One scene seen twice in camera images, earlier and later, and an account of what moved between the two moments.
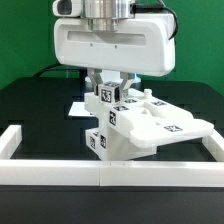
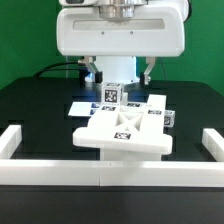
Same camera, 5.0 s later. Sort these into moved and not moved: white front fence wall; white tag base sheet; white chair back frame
Moved: white chair back frame
Not moved: white tag base sheet; white front fence wall
